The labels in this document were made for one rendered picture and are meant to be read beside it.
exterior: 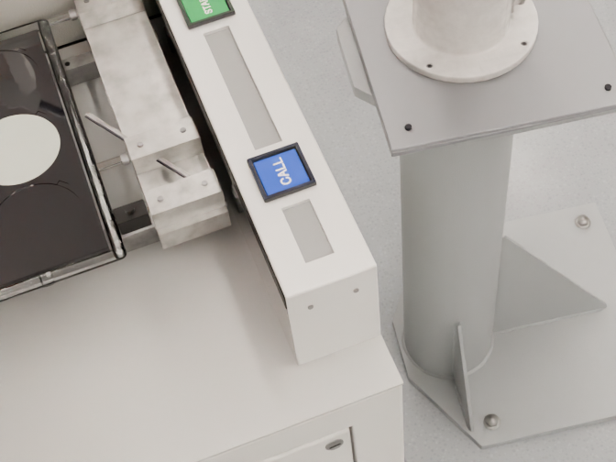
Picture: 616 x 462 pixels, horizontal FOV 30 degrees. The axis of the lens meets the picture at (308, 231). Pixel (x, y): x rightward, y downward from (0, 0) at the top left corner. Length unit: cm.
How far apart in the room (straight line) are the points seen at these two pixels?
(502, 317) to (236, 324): 94
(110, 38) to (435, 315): 76
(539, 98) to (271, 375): 47
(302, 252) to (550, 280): 97
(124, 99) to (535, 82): 49
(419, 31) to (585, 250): 92
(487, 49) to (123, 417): 62
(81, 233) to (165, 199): 10
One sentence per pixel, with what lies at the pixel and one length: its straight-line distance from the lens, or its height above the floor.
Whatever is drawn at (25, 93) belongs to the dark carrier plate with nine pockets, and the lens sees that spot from 139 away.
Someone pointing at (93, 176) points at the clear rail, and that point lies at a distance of 128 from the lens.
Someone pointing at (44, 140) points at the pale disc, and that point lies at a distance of 134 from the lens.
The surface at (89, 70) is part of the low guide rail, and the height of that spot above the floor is 84.
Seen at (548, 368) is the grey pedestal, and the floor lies 1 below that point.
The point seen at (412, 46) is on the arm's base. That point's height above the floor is 84.
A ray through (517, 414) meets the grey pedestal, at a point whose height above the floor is 1.
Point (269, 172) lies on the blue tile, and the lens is 117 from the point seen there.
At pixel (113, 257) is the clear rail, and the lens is 122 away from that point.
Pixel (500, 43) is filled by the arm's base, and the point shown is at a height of 84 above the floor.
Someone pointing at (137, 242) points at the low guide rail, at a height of 83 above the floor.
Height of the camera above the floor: 190
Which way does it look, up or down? 56 degrees down
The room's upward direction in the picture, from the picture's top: 8 degrees counter-clockwise
